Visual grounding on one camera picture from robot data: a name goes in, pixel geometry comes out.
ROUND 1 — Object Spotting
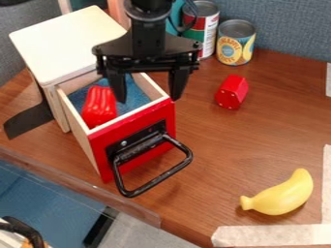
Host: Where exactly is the cabinet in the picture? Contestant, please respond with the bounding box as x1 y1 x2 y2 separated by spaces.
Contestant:
8 5 130 134

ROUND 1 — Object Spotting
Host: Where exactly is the red toy pepper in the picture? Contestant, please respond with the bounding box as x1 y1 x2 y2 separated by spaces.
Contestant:
79 85 119 130

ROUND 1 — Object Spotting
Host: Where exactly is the red and white can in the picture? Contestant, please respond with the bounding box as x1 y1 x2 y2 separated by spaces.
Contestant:
181 0 222 60

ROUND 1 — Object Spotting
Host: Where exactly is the yellow and blue can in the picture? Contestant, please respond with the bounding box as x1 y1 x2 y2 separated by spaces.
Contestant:
214 18 257 67

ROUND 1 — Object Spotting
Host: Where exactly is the red block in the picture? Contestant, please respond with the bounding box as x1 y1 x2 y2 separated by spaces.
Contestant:
213 74 250 110

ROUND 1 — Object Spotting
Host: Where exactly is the yellow toy banana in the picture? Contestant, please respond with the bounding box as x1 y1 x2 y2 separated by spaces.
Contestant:
239 168 315 216

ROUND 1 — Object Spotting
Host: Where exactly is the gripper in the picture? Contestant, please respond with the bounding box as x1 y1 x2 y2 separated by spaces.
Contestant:
90 31 205 105

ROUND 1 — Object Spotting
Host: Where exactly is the drawer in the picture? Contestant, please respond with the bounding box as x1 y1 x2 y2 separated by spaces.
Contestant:
55 71 195 199

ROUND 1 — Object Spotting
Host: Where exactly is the blue cloth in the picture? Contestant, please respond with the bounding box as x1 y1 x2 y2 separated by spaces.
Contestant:
66 73 153 117

